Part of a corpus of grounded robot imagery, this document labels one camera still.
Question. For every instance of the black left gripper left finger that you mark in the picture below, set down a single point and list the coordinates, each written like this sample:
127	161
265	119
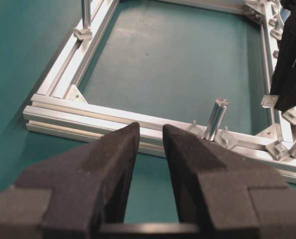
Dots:
67	196

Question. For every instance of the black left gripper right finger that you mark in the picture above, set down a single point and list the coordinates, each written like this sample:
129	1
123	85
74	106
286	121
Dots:
228	195

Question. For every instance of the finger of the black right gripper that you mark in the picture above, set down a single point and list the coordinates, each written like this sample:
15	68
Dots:
284	76

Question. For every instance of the clear cable connector plug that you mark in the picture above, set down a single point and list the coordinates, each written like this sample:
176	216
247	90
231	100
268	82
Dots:
269	101

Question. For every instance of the short aluminium near pin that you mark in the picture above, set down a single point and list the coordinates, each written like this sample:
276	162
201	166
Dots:
86	14

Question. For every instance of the aluminium pin on near rail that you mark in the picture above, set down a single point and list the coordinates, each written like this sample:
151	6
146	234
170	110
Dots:
216	117

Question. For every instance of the aluminium extrusion frame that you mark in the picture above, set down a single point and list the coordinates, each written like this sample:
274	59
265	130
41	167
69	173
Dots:
58	108

